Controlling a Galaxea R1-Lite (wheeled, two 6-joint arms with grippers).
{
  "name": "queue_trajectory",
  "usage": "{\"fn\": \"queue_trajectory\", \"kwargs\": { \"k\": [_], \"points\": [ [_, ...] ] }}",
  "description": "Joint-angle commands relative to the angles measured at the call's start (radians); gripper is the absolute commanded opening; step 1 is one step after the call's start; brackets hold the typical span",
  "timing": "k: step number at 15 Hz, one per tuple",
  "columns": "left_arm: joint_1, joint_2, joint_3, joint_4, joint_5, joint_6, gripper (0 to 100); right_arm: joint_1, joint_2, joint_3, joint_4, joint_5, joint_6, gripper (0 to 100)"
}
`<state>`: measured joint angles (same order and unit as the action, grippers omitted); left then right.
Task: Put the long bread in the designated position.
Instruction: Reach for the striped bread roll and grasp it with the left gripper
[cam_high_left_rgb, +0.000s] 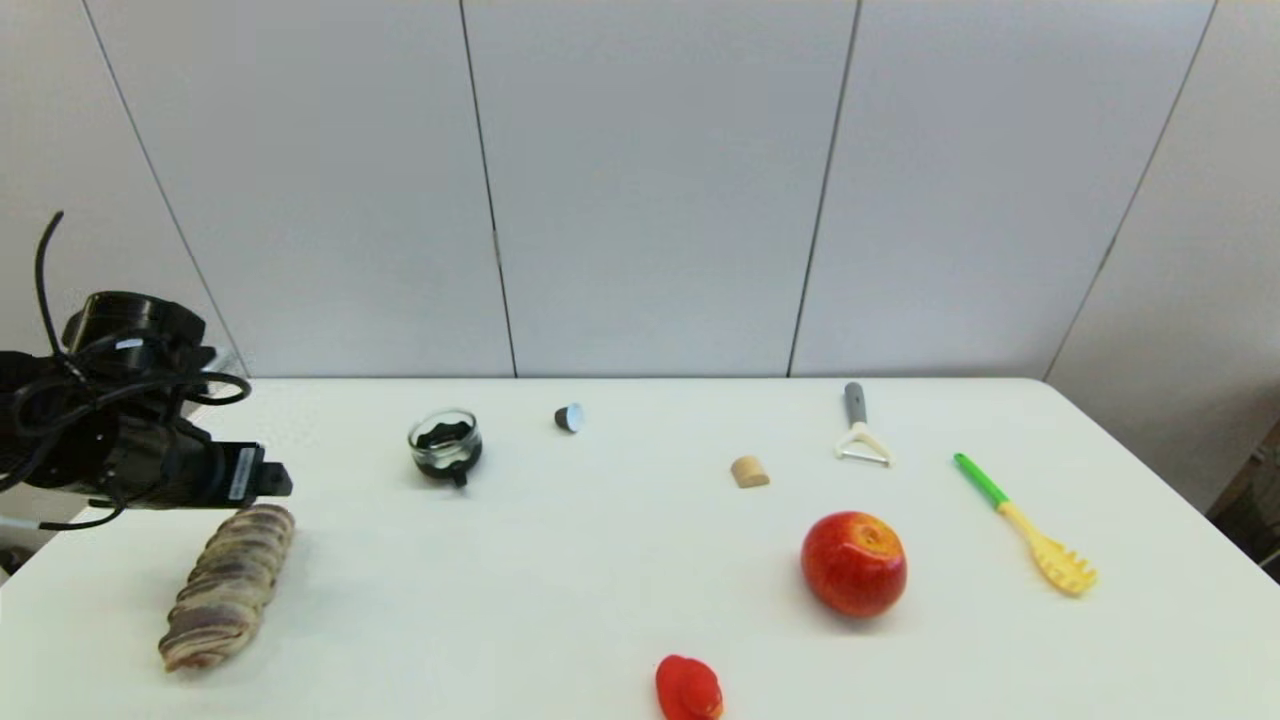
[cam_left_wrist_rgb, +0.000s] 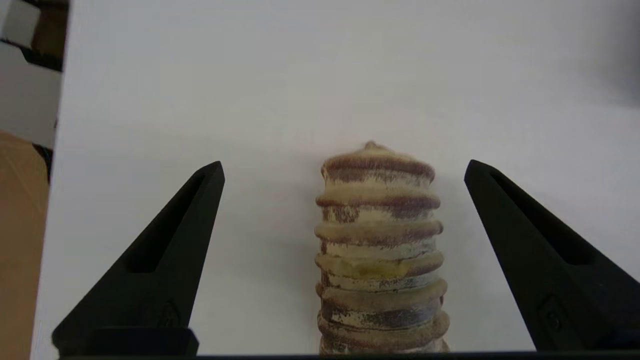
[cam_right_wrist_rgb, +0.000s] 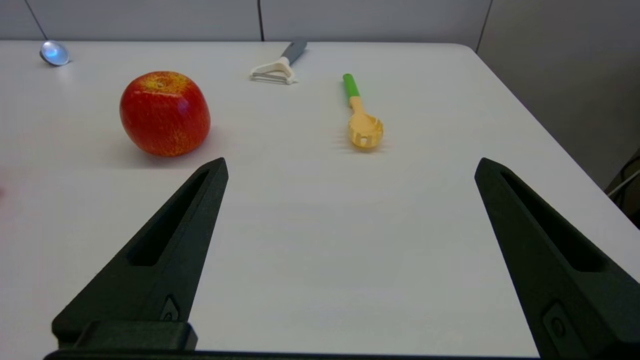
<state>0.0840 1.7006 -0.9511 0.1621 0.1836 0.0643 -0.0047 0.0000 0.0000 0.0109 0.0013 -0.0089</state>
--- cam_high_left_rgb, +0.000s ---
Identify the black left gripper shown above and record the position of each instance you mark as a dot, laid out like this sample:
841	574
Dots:
180	468

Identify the long braided brown bread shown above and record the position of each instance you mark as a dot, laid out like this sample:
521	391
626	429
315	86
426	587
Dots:
228	590

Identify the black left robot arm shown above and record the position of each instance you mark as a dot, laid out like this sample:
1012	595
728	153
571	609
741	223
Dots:
130	320

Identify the glass cup with black base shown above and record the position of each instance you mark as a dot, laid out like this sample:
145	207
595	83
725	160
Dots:
445	452

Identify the dark floor object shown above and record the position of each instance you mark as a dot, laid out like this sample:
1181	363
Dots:
10	560

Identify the small brown coffee capsule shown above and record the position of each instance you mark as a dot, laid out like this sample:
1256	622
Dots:
569	418

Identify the small red toy fruit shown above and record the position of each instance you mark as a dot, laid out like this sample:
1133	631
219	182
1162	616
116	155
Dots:
687	690

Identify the beige half-round wooden block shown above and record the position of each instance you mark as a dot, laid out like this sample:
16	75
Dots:
748	472

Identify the red apple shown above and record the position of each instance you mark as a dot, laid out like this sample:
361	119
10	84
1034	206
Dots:
853	565

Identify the dark brown furniture piece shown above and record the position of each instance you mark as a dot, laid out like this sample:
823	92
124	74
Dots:
1255	510

